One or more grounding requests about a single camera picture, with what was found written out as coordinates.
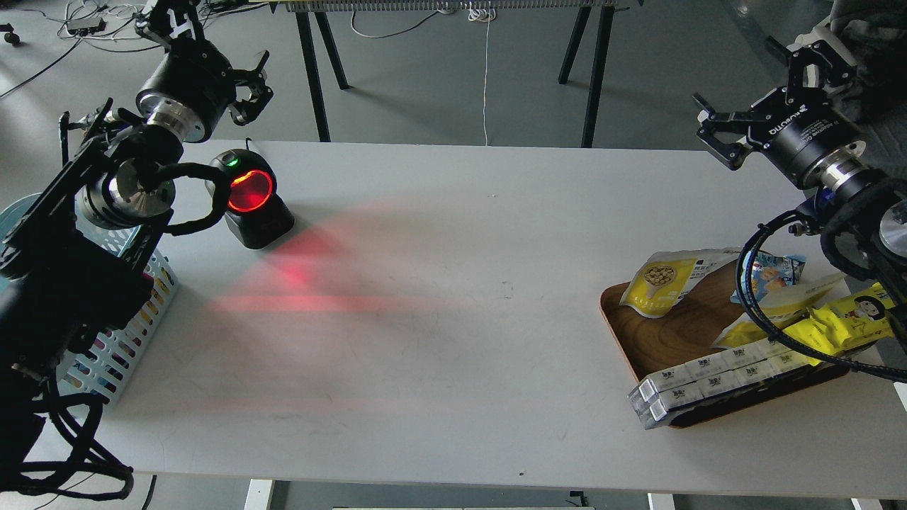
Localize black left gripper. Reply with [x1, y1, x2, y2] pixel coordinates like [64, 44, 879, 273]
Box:
[134, 1, 274, 143]

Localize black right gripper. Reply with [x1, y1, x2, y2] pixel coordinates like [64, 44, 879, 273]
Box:
[692, 38, 866, 190]

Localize yellow white snack pouch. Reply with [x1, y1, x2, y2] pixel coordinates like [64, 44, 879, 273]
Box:
[619, 246, 741, 319]

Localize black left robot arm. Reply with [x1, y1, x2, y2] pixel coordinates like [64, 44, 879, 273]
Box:
[2, 1, 273, 502]

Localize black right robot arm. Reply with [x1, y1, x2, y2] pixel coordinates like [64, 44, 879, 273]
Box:
[693, 38, 905, 345]

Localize blue snack bag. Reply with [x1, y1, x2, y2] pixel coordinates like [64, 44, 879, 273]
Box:
[750, 251, 807, 302]

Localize pale yellow snack pouch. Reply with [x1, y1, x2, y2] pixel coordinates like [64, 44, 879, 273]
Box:
[711, 273, 845, 349]

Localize yellow snack bag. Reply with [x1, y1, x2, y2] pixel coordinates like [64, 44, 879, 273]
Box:
[783, 282, 894, 356]

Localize light blue plastic basket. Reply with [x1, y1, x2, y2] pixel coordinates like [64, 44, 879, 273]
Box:
[1, 193, 180, 404]

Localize black table trestle left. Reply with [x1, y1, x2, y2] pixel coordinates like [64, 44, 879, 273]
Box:
[294, 11, 352, 142]

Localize black table trestle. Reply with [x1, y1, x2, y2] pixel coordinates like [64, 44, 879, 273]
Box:
[557, 1, 616, 148]
[294, 11, 352, 142]

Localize black barcode scanner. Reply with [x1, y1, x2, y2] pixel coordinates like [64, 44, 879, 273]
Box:
[208, 137, 295, 251]

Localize black table trestle right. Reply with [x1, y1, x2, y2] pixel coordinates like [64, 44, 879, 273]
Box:
[557, 1, 616, 148]

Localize wooden tray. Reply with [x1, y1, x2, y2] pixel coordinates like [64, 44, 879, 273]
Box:
[600, 263, 848, 429]

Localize clear pack white boxes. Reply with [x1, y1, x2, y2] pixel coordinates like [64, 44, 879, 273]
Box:
[626, 339, 812, 429]

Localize floor cables and adapter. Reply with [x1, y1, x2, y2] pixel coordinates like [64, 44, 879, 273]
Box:
[0, 0, 270, 100]

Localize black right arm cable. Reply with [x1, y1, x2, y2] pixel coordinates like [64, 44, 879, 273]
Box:
[735, 210, 907, 378]

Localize white hanging cable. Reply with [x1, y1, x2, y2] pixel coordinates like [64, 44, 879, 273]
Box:
[468, 6, 498, 147]

